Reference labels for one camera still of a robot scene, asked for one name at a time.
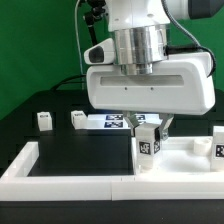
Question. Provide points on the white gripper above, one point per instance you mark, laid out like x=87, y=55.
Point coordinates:
x=180, y=84

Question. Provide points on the white square tabletop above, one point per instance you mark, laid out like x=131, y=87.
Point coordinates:
x=182, y=154

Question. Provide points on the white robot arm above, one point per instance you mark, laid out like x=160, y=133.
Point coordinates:
x=136, y=70

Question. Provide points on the white sheet with markers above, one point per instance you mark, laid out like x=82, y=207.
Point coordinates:
x=117, y=121

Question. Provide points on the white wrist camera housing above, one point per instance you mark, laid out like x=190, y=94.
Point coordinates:
x=102, y=53

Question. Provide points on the white U-shaped obstacle frame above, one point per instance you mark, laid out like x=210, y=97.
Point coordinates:
x=17, y=185

